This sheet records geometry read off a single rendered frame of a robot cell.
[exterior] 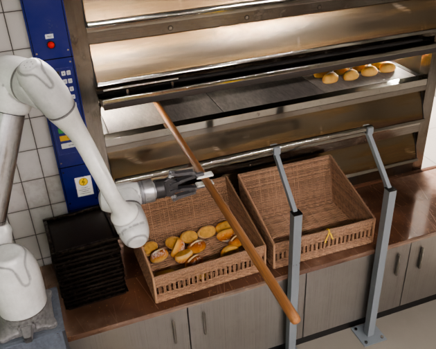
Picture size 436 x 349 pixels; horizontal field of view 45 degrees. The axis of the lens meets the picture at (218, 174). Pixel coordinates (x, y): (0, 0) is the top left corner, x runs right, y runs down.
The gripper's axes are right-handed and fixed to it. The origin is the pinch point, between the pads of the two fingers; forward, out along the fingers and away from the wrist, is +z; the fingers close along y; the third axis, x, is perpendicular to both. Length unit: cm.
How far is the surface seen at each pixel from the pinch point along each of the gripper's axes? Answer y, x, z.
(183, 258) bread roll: 56, -22, -7
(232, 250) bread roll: 56, -19, 17
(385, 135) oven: 32, -56, 125
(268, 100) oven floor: 1, -65, 56
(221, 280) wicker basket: 59, -5, 7
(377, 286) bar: 82, 5, 87
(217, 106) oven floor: 1, -67, 29
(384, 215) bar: 38, 4, 85
